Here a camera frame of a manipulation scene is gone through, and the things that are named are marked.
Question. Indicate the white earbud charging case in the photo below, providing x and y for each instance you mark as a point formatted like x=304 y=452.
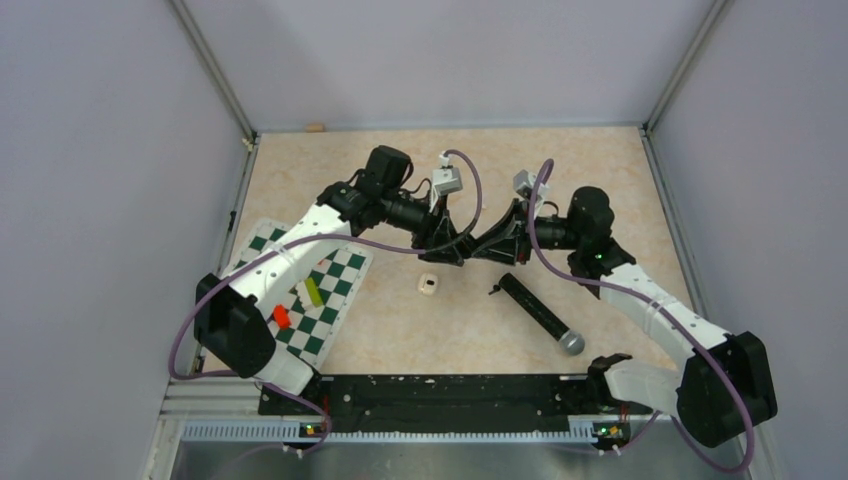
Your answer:
x=428 y=284

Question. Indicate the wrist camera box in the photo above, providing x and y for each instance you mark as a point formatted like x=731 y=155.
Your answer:
x=445 y=181
x=523 y=183

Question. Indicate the black microphone grey head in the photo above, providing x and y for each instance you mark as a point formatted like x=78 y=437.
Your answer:
x=570 y=341

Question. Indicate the green white lego brick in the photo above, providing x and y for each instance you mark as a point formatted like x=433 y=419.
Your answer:
x=309 y=294

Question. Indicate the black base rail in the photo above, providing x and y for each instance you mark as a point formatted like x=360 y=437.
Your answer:
x=442 y=404

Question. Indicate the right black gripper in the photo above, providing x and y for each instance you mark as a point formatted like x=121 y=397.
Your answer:
x=509 y=242

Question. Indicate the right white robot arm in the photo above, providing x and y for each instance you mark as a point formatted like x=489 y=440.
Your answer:
x=721 y=381

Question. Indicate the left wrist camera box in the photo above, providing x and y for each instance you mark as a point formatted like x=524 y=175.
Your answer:
x=445 y=181

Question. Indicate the green white chessboard mat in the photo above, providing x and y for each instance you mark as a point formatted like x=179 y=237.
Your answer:
x=308 y=318

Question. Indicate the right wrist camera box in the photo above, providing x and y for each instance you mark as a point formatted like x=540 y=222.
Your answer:
x=523 y=183

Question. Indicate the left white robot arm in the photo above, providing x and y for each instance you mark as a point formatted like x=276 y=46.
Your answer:
x=231 y=314

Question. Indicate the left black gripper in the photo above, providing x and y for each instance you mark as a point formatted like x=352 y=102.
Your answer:
x=439 y=239

